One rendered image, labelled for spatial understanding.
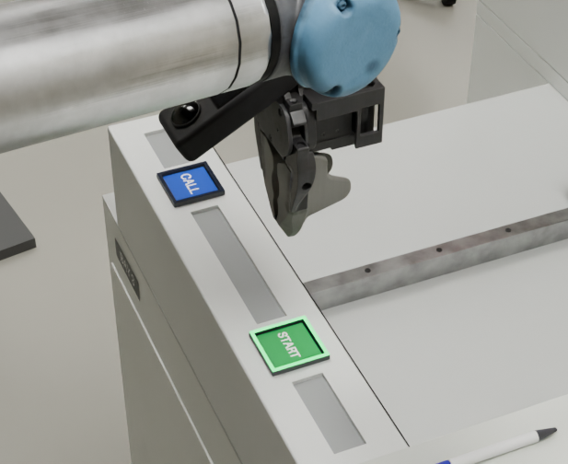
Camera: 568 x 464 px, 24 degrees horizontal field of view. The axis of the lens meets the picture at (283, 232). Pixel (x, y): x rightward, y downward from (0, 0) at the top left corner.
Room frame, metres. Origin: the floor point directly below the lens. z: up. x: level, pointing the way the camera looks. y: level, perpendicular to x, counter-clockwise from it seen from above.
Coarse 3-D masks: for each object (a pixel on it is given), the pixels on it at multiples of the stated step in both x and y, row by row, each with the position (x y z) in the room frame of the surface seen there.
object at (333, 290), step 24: (552, 216) 1.19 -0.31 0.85; (456, 240) 1.15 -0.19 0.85; (480, 240) 1.15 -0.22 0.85; (504, 240) 1.16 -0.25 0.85; (528, 240) 1.17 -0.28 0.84; (552, 240) 1.18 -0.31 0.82; (384, 264) 1.11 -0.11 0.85; (408, 264) 1.11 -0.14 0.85; (432, 264) 1.12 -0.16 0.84; (456, 264) 1.13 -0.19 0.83; (312, 288) 1.07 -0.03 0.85; (336, 288) 1.07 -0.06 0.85; (360, 288) 1.09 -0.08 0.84; (384, 288) 1.10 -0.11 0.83
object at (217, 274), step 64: (128, 128) 1.21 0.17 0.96; (128, 192) 1.16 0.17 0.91; (192, 256) 0.99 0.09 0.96; (256, 256) 0.99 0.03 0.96; (192, 320) 0.97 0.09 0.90; (256, 320) 0.91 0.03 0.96; (320, 320) 0.90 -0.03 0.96; (256, 384) 0.82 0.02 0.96; (320, 384) 0.83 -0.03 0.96; (256, 448) 0.82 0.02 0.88; (320, 448) 0.75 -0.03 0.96; (384, 448) 0.75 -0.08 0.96
